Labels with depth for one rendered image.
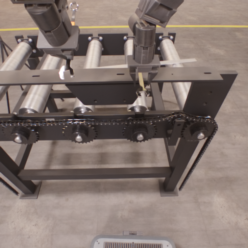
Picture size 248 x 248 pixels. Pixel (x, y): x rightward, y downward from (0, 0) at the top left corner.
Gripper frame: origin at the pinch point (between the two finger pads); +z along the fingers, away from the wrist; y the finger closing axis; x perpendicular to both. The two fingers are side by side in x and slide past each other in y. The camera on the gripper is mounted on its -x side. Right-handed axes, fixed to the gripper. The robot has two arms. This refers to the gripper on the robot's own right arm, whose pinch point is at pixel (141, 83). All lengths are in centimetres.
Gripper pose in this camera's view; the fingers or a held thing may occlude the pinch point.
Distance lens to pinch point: 66.6
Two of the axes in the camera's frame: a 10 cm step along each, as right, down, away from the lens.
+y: -10.0, 0.2, -0.1
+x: 0.2, 7.5, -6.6
